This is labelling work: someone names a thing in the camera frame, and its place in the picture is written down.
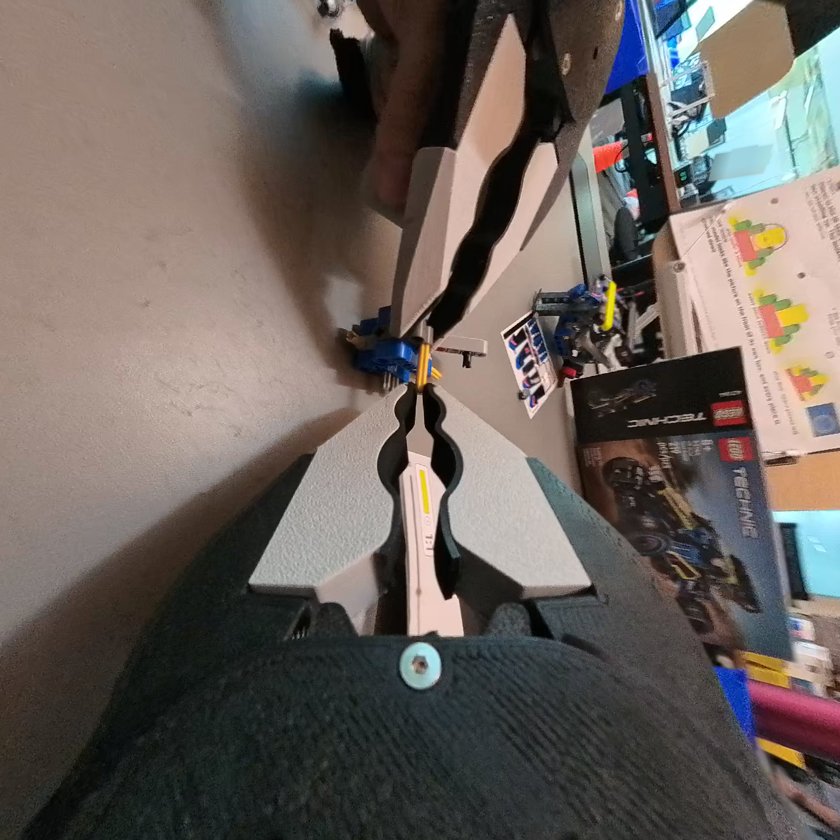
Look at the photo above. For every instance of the person's left hand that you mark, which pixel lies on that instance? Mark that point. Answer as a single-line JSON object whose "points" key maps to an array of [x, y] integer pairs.
{"points": [[407, 98]]}

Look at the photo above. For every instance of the partly built toy car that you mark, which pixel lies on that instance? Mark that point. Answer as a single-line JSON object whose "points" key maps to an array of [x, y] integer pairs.
{"points": [[577, 321]]}

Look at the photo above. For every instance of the toy set box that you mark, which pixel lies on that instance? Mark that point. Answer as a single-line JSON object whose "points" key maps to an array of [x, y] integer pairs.
{"points": [[689, 525]]}

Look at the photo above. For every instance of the blue toy brick assembly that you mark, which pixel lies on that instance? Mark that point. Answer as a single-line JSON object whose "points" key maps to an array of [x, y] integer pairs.
{"points": [[387, 358]]}

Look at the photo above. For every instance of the grey metal panel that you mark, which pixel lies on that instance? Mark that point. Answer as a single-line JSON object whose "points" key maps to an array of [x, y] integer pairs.
{"points": [[590, 210]]}

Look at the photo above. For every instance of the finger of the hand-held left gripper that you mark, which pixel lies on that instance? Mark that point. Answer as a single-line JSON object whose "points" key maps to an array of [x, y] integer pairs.
{"points": [[423, 249], [525, 203]]}

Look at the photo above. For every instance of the long yellow toy axle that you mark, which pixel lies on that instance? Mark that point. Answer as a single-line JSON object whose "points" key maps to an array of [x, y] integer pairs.
{"points": [[423, 367]]}

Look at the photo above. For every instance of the orange object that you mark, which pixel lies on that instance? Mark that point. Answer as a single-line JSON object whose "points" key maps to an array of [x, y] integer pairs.
{"points": [[610, 157]]}

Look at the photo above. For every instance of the pink object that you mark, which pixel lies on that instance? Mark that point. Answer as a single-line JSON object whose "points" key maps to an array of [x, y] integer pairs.
{"points": [[794, 722]]}

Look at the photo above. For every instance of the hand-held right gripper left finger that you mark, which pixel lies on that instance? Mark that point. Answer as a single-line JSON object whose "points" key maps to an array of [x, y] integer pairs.
{"points": [[328, 518]]}

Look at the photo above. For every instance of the sticker sheet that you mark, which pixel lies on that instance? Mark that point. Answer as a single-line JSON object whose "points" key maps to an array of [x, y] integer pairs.
{"points": [[528, 361]]}

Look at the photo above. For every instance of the brown wooden post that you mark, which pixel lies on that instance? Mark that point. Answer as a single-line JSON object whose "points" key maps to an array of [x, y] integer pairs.
{"points": [[659, 111]]}

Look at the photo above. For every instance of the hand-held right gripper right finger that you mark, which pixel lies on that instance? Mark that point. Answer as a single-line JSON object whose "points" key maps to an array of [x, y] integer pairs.
{"points": [[512, 525]]}

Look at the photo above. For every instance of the large cardboard box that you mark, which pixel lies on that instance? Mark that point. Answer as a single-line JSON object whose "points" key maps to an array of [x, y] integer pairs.
{"points": [[800, 482]]}

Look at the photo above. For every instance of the open instruction booklet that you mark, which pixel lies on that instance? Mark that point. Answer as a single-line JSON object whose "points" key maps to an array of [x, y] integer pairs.
{"points": [[420, 577]]}

